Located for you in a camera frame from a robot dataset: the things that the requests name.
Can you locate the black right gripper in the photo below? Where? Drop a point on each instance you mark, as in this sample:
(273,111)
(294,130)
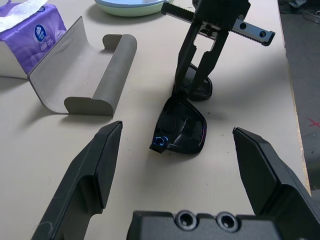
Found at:
(220,12)

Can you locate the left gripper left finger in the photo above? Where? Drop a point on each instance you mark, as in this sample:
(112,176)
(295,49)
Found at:
(95,162)

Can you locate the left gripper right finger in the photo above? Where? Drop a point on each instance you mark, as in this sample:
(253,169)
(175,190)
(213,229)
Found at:
(262,175)

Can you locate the black sunglasses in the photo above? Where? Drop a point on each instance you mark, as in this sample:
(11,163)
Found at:
(180,125)

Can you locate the grey glasses case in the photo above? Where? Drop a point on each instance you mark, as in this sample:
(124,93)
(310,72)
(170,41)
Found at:
(75,75)

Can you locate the green plate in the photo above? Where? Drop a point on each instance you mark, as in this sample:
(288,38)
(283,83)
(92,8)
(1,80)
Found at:
(130,11)

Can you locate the purple tissue pack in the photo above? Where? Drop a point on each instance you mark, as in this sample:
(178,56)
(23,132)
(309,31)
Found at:
(37,37)

